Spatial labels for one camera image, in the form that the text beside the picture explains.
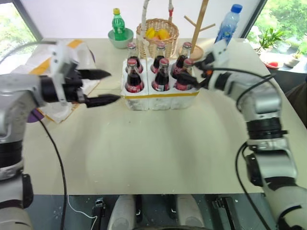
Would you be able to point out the green potted plant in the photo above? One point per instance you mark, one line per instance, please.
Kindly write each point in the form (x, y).
(269, 38)

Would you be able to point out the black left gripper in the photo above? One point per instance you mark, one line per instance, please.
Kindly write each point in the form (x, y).
(73, 82)

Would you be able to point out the yellow fruit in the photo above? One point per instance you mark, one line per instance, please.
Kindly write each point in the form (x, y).
(151, 32)
(163, 34)

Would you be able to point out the white pot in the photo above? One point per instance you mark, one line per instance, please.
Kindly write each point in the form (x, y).
(292, 61)

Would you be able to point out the orange fruit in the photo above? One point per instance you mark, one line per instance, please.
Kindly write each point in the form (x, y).
(156, 37)

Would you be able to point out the glass cola bottle red cap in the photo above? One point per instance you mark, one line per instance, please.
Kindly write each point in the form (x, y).
(180, 64)
(161, 81)
(183, 85)
(132, 51)
(133, 82)
(160, 51)

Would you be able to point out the water bottle blue cap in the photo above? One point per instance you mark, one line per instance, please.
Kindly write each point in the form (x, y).
(227, 26)

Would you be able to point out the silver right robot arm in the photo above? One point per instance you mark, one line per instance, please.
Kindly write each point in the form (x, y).
(268, 110)

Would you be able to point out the green soda bottle yellow cap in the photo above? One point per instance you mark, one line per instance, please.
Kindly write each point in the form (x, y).
(118, 25)

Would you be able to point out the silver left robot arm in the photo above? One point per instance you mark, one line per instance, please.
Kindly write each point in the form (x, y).
(14, 95)

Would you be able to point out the green bowl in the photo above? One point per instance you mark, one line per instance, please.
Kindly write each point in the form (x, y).
(120, 44)

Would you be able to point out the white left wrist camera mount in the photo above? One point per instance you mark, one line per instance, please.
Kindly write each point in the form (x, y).
(60, 57)

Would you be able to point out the wooden branch rack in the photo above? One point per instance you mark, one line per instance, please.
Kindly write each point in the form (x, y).
(197, 31)

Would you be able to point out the white rounded shell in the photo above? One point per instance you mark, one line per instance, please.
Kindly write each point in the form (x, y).
(122, 213)
(190, 213)

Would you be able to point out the black table clamp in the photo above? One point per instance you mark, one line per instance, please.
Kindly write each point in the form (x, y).
(99, 210)
(224, 210)

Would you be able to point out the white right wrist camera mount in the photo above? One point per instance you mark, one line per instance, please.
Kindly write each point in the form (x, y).
(221, 51)

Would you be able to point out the small red object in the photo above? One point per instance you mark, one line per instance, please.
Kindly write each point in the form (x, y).
(273, 64)

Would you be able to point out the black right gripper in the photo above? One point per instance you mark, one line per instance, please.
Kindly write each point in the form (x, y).
(207, 63)

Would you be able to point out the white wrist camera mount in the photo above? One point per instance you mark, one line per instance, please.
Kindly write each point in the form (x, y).
(221, 51)
(60, 57)

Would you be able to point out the white foam crate yellow tape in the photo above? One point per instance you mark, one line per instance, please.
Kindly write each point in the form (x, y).
(158, 101)

